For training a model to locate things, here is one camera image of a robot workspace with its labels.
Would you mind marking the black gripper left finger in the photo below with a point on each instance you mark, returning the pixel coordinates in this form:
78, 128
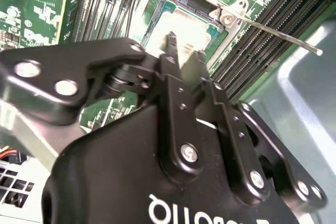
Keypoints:
52, 64

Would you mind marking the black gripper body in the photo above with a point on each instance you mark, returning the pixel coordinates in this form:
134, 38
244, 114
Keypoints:
110, 182

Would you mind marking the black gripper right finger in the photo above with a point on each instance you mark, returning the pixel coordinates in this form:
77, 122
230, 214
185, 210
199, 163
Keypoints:
236, 142

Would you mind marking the metal locking lever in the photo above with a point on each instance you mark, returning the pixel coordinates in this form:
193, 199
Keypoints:
278, 35

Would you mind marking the silver CPU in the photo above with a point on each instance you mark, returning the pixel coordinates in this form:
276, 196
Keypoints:
183, 24

